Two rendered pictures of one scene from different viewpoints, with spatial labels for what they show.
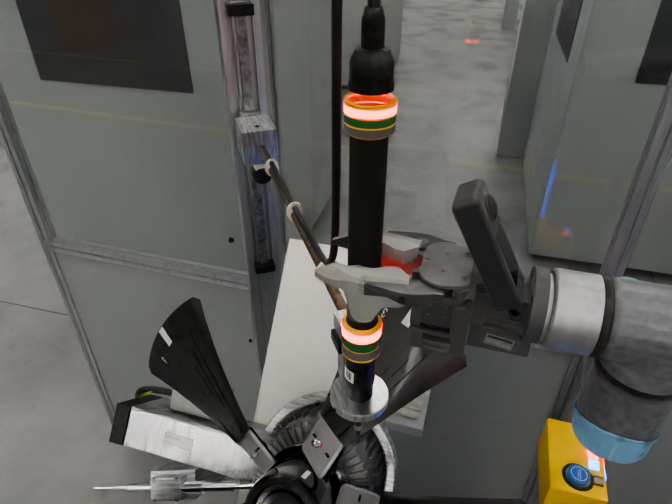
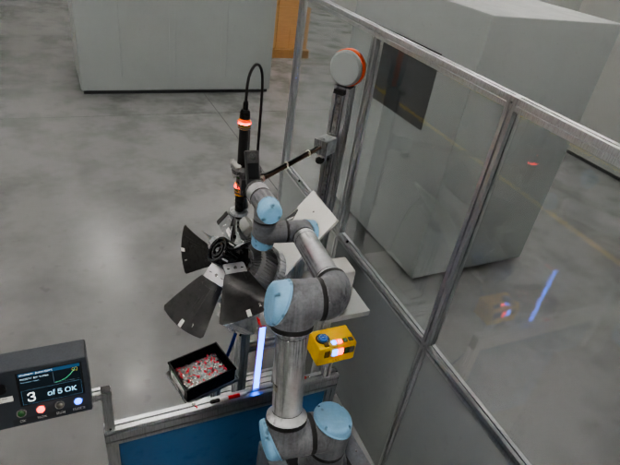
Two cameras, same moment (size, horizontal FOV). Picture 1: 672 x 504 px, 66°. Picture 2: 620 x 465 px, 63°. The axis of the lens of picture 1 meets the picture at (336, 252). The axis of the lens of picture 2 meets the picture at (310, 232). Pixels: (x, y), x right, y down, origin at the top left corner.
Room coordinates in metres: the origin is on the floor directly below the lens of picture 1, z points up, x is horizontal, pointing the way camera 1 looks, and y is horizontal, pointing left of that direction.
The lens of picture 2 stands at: (-0.53, -1.37, 2.45)
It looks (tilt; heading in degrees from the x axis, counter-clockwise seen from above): 33 degrees down; 45
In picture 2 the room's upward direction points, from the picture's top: 9 degrees clockwise
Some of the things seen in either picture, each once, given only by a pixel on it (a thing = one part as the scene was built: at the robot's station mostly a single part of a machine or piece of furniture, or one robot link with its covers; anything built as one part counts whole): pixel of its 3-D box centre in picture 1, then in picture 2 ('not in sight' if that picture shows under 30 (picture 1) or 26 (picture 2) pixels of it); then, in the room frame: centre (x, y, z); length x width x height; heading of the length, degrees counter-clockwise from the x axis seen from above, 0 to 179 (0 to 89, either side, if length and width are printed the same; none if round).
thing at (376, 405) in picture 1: (356, 364); (241, 200); (0.42, -0.02, 1.50); 0.09 x 0.07 x 0.10; 18
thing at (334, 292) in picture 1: (293, 212); (286, 166); (0.70, 0.07, 1.54); 0.54 x 0.01 x 0.01; 18
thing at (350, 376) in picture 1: (364, 261); (242, 163); (0.41, -0.03, 1.66); 0.04 x 0.04 x 0.46
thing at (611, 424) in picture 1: (622, 391); (268, 232); (0.35, -0.29, 1.54); 0.11 x 0.08 x 0.11; 156
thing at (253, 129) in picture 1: (256, 138); (326, 144); (1.01, 0.17, 1.54); 0.10 x 0.07 x 0.08; 18
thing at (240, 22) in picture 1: (254, 156); (329, 153); (1.06, 0.18, 1.48); 0.05 x 0.03 x 0.62; 108
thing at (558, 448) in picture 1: (569, 471); (331, 346); (0.59, -0.46, 1.02); 0.16 x 0.10 x 0.11; 163
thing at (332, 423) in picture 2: not in sight; (327, 429); (0.24, -0.80, 1.18); 0.13 x 0.12 x 0.14; 156
